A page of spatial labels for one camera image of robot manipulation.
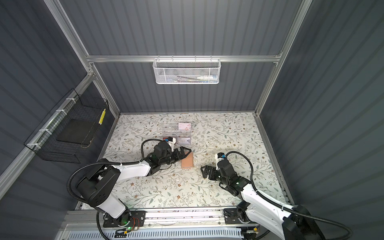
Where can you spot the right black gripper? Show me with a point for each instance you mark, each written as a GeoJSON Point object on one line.
{"type": "Point", "coordinates": [211, 176]}

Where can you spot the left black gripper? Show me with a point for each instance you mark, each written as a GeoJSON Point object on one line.
{"type": "Point", "coordinates": [181, 150]}

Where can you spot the pink leather card holder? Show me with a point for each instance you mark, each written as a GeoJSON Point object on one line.
{"type": "Point", "coordinates": [188, 161]}

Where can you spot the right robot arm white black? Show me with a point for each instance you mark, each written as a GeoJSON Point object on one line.
{"type": "Point", "coordinates": [259, 208]}

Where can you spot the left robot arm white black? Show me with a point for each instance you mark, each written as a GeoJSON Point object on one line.
{"type": "Point", "coordinates": [96, 186]}

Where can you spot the white card in organizer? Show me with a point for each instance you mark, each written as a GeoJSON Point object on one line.
{"type": "Point", "coordinates": [184, 141]}

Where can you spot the clear acrylic card organizer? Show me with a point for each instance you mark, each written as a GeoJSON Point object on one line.
{"type": "Point", "coordinates": [171, 130]}

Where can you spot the pink card in organizer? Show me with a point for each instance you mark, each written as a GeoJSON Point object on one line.
{"type": "Point", "coordinates": [185, 127]}

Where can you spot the white tube in basket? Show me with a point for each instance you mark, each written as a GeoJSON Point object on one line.
{"type": "Point", "coordinates": [208, 79]}

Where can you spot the yellow tag on basket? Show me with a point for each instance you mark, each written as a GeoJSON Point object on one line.
{"type": "Point", "coordinates": [102, 116]}

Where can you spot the black pad in basket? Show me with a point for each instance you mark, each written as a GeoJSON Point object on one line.
{"type": "Point", "coordinates": [76, 132]}

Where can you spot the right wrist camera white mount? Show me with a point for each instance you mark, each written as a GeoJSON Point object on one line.
{"type": "Point", "coordinates": [219, 157]}

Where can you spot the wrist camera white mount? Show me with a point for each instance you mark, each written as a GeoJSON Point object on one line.
{"type": "Point", "coordinates": [219, 157]}
{"type": "Point", "coordinates": [171, 142]}

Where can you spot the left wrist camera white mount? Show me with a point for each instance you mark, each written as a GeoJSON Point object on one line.
{"type": "Point", "coordinates": [171, 142]}

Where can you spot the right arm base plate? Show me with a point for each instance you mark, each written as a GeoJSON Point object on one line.
{"type": "Point", "coordinates": [232, 216]}

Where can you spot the white perforated cable duct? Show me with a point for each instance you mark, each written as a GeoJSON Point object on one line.
{"type": "Point", "coordinates": [177, 234]}

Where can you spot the aluminium front rail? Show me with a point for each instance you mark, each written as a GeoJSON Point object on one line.
{"type": "Point", "coordinates": [191, 217]}

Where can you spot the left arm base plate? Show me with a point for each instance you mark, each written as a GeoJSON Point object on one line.
{"type": "Point", "coordinates": [129, 219]}

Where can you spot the white wire mesh basket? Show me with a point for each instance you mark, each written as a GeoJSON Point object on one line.
{"type": "Point", "coordinates": [185, 73]}

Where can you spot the black wire mesh basket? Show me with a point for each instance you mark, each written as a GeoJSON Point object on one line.
{"type": "Point", "coordinates": [43, 142]}

